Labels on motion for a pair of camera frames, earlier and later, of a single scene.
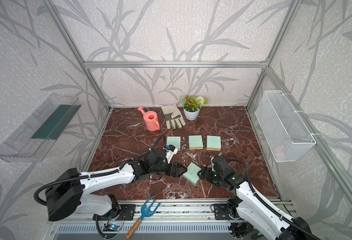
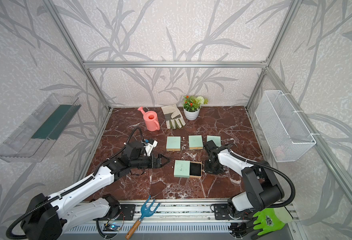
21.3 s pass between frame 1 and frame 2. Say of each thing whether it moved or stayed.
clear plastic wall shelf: stayed
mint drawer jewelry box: stayed
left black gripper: moved
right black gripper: moved
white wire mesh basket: stayed
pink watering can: stayed
